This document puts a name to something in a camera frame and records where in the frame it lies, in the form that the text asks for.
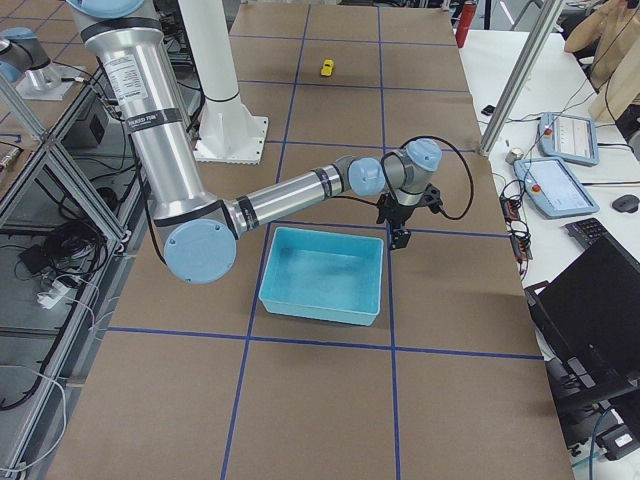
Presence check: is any black keyboard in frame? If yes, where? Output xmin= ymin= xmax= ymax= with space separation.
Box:
xmin=564 ymin=218 xmax=610 ymax=250

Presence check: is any far teach pendant tablet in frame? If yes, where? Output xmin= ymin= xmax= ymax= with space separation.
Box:
xmin=538 ymin=112 xmax=600 ymax=167

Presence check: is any near teach pendant tablet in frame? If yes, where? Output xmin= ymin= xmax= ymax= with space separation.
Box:
xmin=513 ymin=157 xmax=599 ymax=219

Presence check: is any yellow beetle toy car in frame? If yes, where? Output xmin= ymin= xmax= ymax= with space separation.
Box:
xmin=320 ymin=58 xmax=335 ymax=78

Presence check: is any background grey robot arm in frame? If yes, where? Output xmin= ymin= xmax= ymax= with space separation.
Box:
xmin=1 ymin=27 xmax=72 ymax=101

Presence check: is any small metal cylinder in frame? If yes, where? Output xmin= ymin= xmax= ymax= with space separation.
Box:
xmin=505 ymin=147 xmax=524 ymax=165

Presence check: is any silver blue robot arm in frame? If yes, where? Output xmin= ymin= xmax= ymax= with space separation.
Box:
xmin=70 ymin=1 xmax=442 ymax=284

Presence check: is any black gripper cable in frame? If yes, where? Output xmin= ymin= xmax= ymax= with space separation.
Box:
xmin=380 ymin=137 xmax=474 ymax=221

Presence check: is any black computer mouse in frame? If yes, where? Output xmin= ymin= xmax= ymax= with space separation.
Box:
xmin=611 ymin=194 xmax=640 ymax=214

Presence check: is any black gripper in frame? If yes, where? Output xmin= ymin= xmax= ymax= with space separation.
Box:
xmin=376 ymin=184 xmax=443 ymax=250

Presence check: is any small black phone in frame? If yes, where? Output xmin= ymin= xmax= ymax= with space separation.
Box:
xmin=481 ymin=105 xmax=495 ymax=116

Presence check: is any aluminium frame post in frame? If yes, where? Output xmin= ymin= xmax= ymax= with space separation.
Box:
xmin=478 ymin=0 xmax=565 ymax=157

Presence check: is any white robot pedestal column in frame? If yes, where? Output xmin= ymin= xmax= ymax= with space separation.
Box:
xmin=179 ymin=0 xmax=269 ymax=164

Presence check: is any white power strip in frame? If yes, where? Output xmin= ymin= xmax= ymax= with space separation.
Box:
xmin=36 ymin=280 xmax=70 ymax=310

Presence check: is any red bottle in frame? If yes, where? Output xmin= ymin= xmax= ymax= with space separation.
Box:
xmin=455 ymin=0 xmax=477 ymax=49

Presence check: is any seated person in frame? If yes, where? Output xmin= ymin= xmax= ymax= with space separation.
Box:
xmin=564 ymin=1 xmax=639 ymax=125

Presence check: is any black laptop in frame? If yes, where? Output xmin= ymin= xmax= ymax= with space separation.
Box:
xmin=525 ymin=235 xmax=639 ymax=399

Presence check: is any light blue plastic bin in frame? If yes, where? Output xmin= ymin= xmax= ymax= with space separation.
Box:
xmin=259 ymin=227 xmax=384 ymax=326

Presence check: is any teach pendant tablet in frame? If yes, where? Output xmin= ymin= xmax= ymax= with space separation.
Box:
xmin=538 ymin=112 xmax=600 ymax=167
xmin=513 ymin=157 xmax=599 ymax=219

